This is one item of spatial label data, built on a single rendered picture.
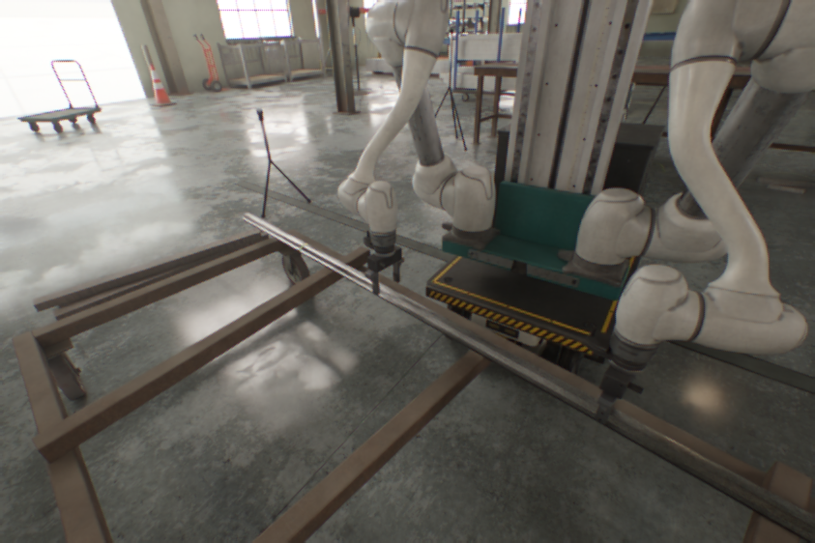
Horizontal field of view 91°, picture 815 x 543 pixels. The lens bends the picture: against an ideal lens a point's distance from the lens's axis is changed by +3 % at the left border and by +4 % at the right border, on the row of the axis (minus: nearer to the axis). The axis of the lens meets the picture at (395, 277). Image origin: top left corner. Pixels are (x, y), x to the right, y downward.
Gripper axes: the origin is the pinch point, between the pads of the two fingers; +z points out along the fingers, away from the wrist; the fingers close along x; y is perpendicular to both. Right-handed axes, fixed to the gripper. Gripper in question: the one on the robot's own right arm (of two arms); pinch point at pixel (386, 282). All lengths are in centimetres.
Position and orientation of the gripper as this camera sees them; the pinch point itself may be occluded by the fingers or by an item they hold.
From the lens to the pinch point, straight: 145.9
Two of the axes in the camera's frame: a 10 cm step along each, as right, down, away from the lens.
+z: 0.4, 8.4, 5.4
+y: 7.1, 3.6, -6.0
